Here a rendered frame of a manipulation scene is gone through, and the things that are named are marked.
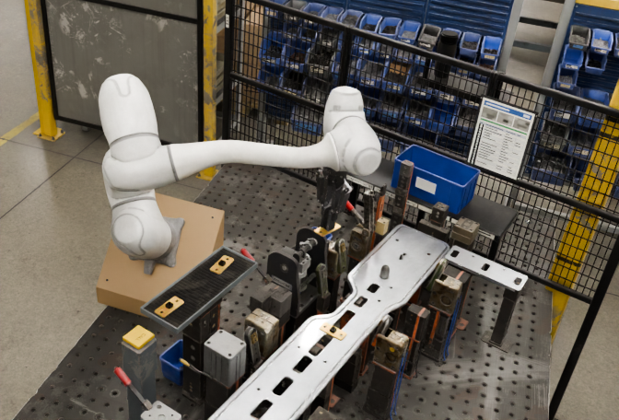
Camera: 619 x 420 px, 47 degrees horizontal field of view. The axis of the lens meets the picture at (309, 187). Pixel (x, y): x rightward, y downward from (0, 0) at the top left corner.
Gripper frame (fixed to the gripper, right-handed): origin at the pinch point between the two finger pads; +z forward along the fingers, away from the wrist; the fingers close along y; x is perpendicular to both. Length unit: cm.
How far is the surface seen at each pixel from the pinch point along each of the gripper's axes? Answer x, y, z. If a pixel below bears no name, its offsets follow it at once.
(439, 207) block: 70, -3, 25
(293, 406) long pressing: -33, 23, 37
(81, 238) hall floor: 28, -198, 131
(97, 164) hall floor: 77, -261, 128
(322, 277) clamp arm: 6.6, -4.2, 28.3
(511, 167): 98, 8, 11
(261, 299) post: -18.7, -6.7, 25.9
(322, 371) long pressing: -17.7, 19.9, 36.1
